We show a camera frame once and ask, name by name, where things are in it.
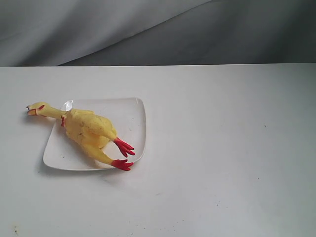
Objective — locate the yellow rubber chicken toy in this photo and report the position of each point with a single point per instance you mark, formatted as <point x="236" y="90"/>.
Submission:
<point x="90" y="131"/>

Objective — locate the white square plate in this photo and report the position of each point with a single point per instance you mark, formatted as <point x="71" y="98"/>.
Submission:
<point x="126" y="114"/>

